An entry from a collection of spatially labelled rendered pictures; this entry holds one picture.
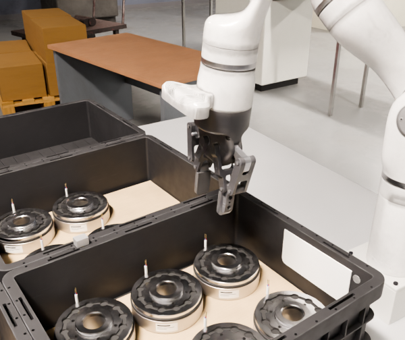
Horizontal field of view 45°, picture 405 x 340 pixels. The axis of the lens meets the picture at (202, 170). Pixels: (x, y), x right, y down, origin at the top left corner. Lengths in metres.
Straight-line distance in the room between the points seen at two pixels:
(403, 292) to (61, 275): 0.57
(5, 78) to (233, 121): 3.48
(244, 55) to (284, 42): 3.85
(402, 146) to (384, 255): 0.20
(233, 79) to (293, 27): 3.89
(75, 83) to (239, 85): 2.93
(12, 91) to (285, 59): 2.30
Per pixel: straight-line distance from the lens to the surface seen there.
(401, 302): 0.94
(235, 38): 0.59
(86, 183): 1.01
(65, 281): 0.71
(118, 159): 1.02
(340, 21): 0.82
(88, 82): 3.54
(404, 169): 0.83
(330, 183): 1.38
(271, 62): 4.39
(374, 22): 0.82
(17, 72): 4.02
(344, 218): 1.22
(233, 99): 0.61
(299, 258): 0.75
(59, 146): 1.29
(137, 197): 1.01
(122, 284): 0.76
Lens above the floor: 1.33
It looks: 26 degrees down
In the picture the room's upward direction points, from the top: straight up
